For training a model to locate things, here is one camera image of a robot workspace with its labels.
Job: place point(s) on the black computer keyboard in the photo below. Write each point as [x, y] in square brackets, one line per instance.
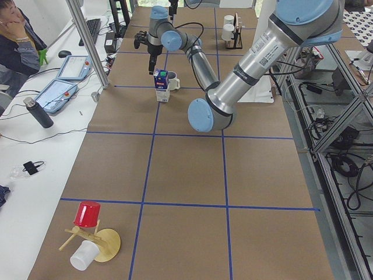
[93, 26]

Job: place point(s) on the black computer mouse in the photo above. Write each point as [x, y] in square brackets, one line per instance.
[64, 53]

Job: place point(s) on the teach pendant tablet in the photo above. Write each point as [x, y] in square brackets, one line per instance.
[75, 68]
[55, 95]

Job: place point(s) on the white plastic cup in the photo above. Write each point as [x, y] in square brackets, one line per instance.
[84, 255]

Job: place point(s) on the near teach pendant tablet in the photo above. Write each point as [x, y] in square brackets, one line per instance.
[55, 95]

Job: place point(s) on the black water bottle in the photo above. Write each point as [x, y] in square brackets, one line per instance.
[38, 113]

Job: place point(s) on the black box on table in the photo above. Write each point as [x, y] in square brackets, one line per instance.
[110, 44]

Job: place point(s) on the small black device with cable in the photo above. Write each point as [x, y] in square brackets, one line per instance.
[33, 167]

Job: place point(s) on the small metal cup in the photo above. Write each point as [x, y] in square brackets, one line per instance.
[95, 96]

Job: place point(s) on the blue white milk carton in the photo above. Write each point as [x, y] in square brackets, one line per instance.
[161, 85]

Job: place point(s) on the wooden cup tree stand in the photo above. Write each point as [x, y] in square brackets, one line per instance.
[107, 240]

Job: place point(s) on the white cup right on rack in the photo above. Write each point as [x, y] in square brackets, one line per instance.
[228, 32]

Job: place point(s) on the red plastic cup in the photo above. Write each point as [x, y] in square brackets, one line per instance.
[87, 214]

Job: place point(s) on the green plastic figure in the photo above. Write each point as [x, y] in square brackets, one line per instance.
[42, 57]

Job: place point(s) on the white cup left on rack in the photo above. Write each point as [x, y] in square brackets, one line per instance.
[229, 19]

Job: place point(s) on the white mug with handle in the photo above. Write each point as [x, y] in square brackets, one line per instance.
[173, 81]

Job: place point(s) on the seated person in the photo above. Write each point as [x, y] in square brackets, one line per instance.
[19, 48]

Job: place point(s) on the white cup on rack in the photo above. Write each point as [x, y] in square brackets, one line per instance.
[229, 19]
[228, 32]

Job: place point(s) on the far teach pendant tablet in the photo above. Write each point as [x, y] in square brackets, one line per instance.
[75, 68]

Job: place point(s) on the aluminium frame post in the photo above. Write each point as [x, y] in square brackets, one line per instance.
[80, 22]

